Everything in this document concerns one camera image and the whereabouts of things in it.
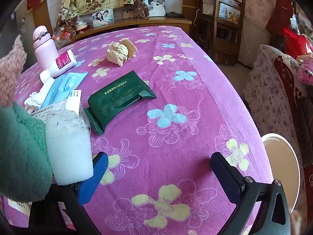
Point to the black set-top box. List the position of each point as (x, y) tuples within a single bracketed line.
[(174, 14)]

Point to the floral covered sofa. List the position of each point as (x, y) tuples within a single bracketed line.
[(269, 90)]

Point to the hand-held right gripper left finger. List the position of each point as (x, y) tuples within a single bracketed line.
[(94, 173)]

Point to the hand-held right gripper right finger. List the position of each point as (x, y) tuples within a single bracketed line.
[(225, 173)]

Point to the couple photo frame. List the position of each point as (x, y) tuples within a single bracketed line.
[(102, 17)]

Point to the pink printed blanket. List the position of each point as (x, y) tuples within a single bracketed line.
[(305, 72)]

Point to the white foam block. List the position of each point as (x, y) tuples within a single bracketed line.
[(68, 146)]

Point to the white bottle magenta label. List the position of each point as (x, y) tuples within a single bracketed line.
[(61, 64)]

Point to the framed fruit picture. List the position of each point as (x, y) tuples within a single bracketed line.
[(228, 13)]

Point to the wooden cabinet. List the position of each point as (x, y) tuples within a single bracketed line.
[(146, 22)]

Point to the blue face mask pack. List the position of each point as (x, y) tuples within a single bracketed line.
[(63, 85)]

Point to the beige paper ball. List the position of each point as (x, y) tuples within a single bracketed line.
[(117, 53)]

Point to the floral covered mattress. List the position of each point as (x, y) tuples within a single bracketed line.
[(254, 2)]

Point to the green fleece garment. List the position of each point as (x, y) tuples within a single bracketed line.
[(22, 156)]

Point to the dark red hanging cloth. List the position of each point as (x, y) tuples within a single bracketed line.
[(281, 14)]

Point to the cream plastic bin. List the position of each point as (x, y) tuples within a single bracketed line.
[(278, 156)]

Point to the clear plastic bag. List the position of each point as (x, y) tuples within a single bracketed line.
[(293, 20)]

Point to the dark green packet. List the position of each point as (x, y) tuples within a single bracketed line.
[(117, 98)]

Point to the dark wooden chair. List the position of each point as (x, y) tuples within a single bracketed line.
[(220, 36)]

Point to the wedding photo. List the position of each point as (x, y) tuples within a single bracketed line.
[(156, 5)]

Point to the pink fleece garment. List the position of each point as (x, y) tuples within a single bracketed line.
[(12, 73)]

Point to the white tissue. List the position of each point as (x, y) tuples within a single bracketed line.
[(36, 98)]

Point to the pink water bottle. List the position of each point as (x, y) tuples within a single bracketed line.
[(44, 46)]

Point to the red plastic bag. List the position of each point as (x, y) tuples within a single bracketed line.
[(296, 41)]

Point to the tan paper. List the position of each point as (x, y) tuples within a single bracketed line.
[(130, 47)]

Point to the pink floral tablecloth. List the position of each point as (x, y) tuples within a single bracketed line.
[(171, 139)]

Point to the plastic bag of items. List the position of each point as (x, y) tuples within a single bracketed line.
[(61, 38)]

